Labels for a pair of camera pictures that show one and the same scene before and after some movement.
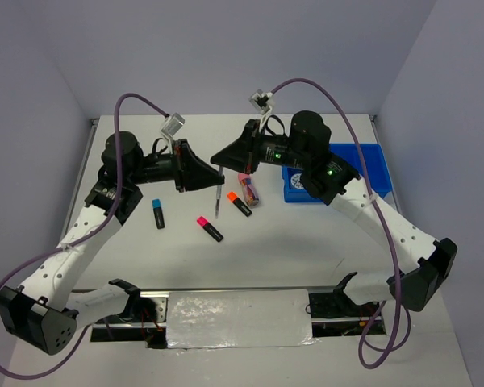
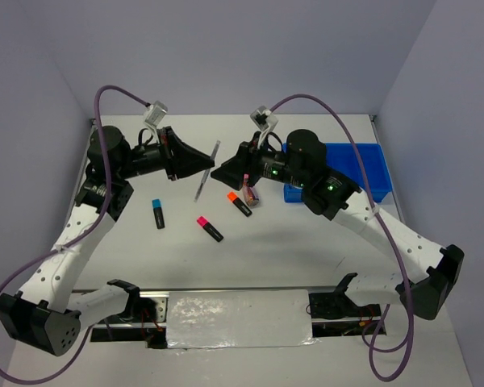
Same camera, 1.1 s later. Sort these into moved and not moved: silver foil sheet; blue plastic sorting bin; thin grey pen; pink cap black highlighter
Moved: thin grey pen
Not moved: blue plastic sorting bin; silver foil sheet; pink cap black highlighter
